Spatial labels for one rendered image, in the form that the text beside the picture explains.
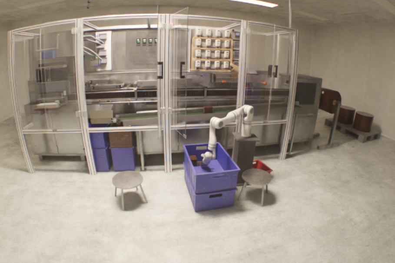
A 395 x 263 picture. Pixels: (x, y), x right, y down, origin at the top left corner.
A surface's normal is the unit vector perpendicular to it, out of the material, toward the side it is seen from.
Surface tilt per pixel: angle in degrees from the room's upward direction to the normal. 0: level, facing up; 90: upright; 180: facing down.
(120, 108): 90
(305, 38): 90
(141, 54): 90
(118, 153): 90
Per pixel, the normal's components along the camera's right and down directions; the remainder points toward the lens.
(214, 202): 0.22, 0.28
